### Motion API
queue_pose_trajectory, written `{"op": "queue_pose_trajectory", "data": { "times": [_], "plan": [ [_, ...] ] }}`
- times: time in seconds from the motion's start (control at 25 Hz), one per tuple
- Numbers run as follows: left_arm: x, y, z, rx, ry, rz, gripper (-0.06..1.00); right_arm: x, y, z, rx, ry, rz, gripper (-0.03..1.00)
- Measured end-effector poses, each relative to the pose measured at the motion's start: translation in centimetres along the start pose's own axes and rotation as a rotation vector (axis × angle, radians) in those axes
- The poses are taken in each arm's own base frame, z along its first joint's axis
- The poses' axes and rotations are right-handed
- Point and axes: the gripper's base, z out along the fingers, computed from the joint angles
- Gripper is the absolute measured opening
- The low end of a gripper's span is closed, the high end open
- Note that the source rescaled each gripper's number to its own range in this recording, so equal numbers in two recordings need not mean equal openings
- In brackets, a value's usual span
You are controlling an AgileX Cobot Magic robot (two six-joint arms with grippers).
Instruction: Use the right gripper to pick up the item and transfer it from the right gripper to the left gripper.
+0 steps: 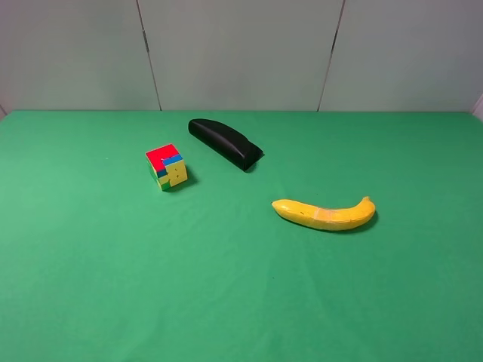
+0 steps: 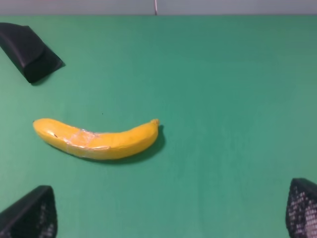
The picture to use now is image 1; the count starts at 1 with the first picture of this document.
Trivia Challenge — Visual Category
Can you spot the yellow banana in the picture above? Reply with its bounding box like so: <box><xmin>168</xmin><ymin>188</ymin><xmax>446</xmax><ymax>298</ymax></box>
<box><xmin>272</xmin><ymin>197</ymin><xmax>376</xmax><ymax>232</ymax></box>

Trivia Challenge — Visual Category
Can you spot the black glasses case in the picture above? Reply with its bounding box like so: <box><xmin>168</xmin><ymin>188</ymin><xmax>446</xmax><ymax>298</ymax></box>
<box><xmin>188</xmin><ymin>118</ymin><xmax>263</xmax><ymax>171</ymax></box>

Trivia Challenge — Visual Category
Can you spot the multicoloured puzzle cube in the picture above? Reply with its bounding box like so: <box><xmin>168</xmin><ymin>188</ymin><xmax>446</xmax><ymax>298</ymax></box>
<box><xmin>145</xmin><ymin>144</ymin><xmax>188</xmax><ymax>192</ymax></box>

